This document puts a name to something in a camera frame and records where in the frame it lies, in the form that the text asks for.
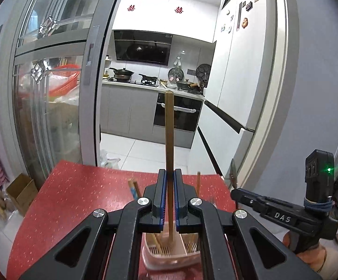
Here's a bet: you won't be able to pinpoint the beige plastic cutlery holder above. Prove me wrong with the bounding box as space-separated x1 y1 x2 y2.
141 222 202 270

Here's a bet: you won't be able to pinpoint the group of condiment bottles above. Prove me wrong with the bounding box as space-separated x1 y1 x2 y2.
103 55 113 79

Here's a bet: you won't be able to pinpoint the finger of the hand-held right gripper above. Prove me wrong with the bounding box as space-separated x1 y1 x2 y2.
230 187 274 215

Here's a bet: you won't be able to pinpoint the red plastic basket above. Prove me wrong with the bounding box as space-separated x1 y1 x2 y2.
47 64 81 97

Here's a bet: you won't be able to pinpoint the black wok with lid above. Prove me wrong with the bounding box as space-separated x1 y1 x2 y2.
109 68 135 80

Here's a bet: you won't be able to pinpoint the white plastic bag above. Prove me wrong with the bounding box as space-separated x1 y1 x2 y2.
100 149 120 170

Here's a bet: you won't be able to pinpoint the brown cardboard box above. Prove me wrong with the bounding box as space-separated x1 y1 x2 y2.
6 173 39 217

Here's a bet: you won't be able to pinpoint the sliding glass door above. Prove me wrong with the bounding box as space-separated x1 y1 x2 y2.
11 0 129 175

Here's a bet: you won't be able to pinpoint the grey kitchen cabinets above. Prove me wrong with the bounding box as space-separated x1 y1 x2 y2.
100 81 204 149

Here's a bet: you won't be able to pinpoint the person's right hand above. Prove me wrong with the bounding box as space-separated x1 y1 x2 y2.
283 230 327 275

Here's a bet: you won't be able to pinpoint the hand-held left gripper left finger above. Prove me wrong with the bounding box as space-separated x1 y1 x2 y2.
19 168 168 280

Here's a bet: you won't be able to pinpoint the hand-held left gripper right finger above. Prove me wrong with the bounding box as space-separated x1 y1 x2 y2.
173 168 322 280

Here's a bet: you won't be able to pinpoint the black round fan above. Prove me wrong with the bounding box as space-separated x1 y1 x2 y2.
196 64 211 83

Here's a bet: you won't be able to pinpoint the black range hood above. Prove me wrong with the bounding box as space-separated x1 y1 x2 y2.
113 30 173 66

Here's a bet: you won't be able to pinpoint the white fridge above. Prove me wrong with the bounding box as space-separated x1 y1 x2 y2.
196 0 289 183

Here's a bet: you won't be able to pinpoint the black built-in oven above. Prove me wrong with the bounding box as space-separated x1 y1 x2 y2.
153 92 203 132

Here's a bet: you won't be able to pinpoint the group of fridge magnets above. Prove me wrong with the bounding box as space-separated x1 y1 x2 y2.
220 0 261 34

